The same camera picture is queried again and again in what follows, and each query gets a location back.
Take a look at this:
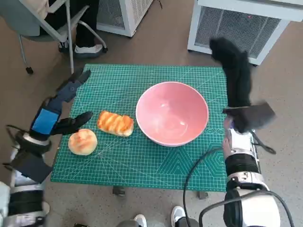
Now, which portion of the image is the looped black robot cable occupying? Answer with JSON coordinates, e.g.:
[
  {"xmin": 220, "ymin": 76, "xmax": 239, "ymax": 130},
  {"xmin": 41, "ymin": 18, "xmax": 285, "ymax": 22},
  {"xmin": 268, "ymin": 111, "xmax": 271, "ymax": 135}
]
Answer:
[{"xmin": 198, "ymin": 189, "xmax": 290, "ymax": 227}]

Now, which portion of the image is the large white mesh cabinet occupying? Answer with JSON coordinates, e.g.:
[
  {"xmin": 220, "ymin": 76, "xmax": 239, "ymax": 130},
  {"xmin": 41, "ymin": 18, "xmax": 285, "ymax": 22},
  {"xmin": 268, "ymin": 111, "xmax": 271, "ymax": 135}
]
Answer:
[{"xmin": 187, "ymin": 0, "xmax": 303, "ymax": 67}]

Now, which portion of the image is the long black robot cable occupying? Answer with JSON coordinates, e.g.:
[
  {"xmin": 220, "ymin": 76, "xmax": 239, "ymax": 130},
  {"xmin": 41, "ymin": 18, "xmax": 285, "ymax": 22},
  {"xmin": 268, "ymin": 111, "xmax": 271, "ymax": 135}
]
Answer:
[{"xmin": 183, "ymin": 146, "xmax": 228, "ymax": 227}]

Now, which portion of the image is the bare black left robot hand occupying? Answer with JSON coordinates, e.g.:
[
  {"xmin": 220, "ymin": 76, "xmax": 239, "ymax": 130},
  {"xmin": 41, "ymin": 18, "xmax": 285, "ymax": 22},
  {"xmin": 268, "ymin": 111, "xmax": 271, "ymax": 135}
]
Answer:
[{"xmin": 28, "ymin": 69, "xmax": 93, "ymax": 142}]

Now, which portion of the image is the white shoe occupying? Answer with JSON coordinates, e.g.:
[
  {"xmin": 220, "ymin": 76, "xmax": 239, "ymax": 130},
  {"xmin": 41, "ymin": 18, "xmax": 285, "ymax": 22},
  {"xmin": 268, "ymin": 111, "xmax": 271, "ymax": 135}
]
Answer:
[
  {"xmin": 133, "ymin": 214, "xmax": 148, "ymax": 227},
  {"xmin": 170, "ymin": 205, "xmax": 187, "ymax": 225}
]

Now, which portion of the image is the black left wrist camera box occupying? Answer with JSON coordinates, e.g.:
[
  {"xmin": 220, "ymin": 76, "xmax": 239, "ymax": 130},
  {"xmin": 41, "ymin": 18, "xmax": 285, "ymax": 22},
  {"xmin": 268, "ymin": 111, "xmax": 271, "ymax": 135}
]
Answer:
[{"xmin": 10, "ymin": 151, "xmax": 54, "ymax": 184}]

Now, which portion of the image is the person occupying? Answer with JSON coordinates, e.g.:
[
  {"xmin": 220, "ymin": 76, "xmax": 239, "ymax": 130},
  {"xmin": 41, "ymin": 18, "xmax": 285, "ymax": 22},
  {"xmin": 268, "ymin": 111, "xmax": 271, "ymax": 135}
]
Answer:
[{"xmin": 35, "ymin": 0, "xmax": 104, "ymax": 60}]

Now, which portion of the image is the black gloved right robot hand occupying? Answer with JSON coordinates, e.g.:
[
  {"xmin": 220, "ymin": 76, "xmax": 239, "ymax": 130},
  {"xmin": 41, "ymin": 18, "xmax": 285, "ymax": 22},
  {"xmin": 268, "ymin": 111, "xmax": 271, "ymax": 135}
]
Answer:
[{"xmin": 209, "ymin": 37, "xmax": 253, "ymax": 108}]

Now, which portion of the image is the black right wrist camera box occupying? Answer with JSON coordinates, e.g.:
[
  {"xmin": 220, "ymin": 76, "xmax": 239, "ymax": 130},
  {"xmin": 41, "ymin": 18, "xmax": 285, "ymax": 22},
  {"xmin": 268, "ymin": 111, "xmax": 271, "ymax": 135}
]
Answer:
[{"xmin": 222, "ymin": 100, "xmax": 276, "ymax": 133}]

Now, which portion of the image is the grey office chair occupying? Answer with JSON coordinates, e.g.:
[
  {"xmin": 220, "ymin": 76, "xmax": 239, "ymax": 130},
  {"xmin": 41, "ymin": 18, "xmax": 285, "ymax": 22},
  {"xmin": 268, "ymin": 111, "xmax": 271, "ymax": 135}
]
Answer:
[{"xmin": 0, "ymin": 0, "xmax": 109, "ymax": 75}]

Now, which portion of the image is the small white mesh cabinet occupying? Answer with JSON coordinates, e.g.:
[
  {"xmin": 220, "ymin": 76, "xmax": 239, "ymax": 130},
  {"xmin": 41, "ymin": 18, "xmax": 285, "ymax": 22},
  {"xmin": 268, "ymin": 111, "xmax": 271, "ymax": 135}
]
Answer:
[{"xmin": 96, "ymin": 0, "xmax": 154, "ymax": 38}]

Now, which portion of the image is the long striped toy bread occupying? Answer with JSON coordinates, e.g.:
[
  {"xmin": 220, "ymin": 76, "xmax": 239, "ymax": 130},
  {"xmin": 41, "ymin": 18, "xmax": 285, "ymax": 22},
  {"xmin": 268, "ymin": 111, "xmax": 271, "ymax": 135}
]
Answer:
[{"xmin": 97, "ymin": 110, "xmax": 135, "ymax": 137}]

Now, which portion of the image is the green cutting mat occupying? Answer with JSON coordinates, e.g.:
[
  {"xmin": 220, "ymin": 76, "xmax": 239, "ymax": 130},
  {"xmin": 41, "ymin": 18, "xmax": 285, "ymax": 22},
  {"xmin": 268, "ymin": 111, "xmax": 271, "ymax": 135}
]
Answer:
[{"xmin": 50, "ymin": 63, "xmax": 229, "ymax": 192}]

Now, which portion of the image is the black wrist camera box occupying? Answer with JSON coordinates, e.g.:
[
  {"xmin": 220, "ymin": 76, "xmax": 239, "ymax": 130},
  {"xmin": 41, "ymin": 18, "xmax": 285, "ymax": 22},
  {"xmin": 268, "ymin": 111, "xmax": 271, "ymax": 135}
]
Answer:
[
  {"xmin": 10, "ymin": 151, "xmax": 54, "ymax": 184},
  {"xmin": 222, "ymin": 100, "xmax": 276, "ymax": 133}
]

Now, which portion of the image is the pink bowl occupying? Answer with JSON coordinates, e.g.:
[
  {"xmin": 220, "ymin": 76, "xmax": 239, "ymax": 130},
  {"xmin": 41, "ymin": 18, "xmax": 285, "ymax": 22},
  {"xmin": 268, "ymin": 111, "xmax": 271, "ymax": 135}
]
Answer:
[{"xmin": 135, "ymin": 81, "xmax": 209, "ymax": 148}]

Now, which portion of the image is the round toy bread bun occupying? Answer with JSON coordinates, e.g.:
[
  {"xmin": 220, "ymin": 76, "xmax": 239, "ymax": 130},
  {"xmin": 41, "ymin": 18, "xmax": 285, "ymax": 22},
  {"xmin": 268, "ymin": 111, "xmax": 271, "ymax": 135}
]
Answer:
[{"xmin": 68, "ymin": 129, "xmax": 98, "ymax": 156}]

